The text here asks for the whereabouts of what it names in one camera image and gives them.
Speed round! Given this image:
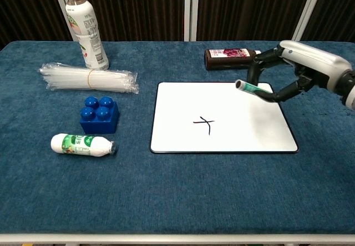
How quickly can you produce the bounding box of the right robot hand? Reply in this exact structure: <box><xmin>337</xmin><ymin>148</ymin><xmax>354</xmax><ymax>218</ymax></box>
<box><xmin>246</xmin><ymin>40</ymin><xmax>353</xmax><ymax>104</ymax></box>

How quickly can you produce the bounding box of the green white tube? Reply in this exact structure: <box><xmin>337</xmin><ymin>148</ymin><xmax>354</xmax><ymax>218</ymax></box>
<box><xmin>235</xmin><ymin>79</ymin><xmax>274</xmax><ymax>96</ymax></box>

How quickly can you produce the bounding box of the dark ribbed partition panel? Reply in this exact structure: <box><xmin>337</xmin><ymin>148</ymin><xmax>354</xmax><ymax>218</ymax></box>
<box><xmin>301</xmin><ymin>0</ymin><xmax>355</xmax><ymax>43</ymax></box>
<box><xmin>59</xmin><ymin>0</ymin><xmax>186</xmax><ymax>42</ymax></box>
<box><xmin>196</xmin><ymin>0</ymin><xmax>316</xmax><ymax>42</ymax></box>
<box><xmin>0</xmin><ymin>0</ymin><xmax>60</xmax><ymax>49</ymax></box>

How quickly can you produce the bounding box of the dark brown juice bottle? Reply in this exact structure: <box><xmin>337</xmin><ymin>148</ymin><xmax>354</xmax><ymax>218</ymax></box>
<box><xmin>204</xmin><ymin>48</ymin><xmax>263</xmax><ymax>71</ymax></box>

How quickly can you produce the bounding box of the white drawing board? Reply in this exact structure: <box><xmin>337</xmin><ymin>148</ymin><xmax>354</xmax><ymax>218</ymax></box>
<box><xmin>150</xmin><ymin>81</ymin><xmax>300</xmax><ymax>154</ymax></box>

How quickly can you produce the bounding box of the blue table mat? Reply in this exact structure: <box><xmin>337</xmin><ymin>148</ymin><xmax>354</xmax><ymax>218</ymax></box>
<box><xmin>0</xmin><ymin>40</ymin><xmax>355</xmax><ymax>235</ymax></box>

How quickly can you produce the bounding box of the blue toy building block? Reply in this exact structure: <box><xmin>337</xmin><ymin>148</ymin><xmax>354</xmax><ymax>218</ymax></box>
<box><xmin>79</xmin><ymin>96</ymin><xmax>120</xmax><ymax>135</ymax></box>

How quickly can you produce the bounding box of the bundle of clear straws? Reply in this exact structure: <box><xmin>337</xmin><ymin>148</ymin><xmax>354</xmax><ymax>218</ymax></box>
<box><xmin>38</xmin><ymin>62</ymin><xmax>140</xmax><ymax>93</ymax></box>

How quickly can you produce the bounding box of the yellow-capped white drink bottle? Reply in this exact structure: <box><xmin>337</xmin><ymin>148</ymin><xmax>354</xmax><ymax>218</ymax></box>
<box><xmin>62</xmin><ymin>0</ymin><xmax>110</xmax><ymax>71</ymax></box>

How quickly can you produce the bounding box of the small white green-label bottle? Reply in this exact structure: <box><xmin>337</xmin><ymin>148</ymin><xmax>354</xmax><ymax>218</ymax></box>
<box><xmin>50</xmin><ymin>133</ymin><xmax>116</xmax><ymax>157</ymax></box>

